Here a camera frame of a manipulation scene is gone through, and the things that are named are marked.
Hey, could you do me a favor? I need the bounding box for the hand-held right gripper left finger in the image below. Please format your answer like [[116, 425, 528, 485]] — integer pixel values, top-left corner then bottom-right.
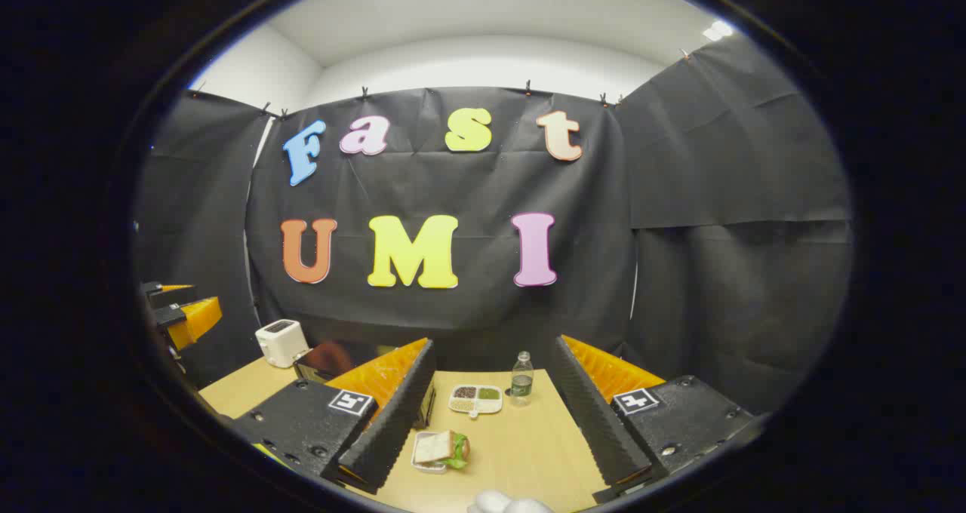
[[226, 337, 437, 495]]

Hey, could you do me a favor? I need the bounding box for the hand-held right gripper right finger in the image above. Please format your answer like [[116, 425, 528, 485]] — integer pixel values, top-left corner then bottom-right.
[[553, 335, 759, 505]]

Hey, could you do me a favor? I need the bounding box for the sandwich with lettuce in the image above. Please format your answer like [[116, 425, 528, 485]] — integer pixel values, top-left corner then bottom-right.
[[414, 430, 472, 470]]

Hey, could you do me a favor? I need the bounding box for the black electric oven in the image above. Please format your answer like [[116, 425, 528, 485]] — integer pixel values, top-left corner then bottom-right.
[[293, 339, 437, 429]]

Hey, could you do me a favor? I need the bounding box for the white rectangular tray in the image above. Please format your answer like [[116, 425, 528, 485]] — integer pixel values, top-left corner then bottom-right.
[[411, 432, 455, 475]]

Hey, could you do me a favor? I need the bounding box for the clear water bottle green label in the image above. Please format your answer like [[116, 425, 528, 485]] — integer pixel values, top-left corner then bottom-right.
[[509, 351, 535, 407]]

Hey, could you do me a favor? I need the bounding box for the white divided plate with grains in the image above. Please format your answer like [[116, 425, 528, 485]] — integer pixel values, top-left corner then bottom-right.
[[448, 384, 504, 419]]

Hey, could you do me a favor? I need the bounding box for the white toaster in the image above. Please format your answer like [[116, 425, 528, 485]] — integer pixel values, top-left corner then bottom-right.
[[255, 319, 310, 369]]

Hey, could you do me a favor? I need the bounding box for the black backdrop cloth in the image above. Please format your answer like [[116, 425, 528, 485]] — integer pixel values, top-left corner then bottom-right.
[[134, 34, 854, 416]]

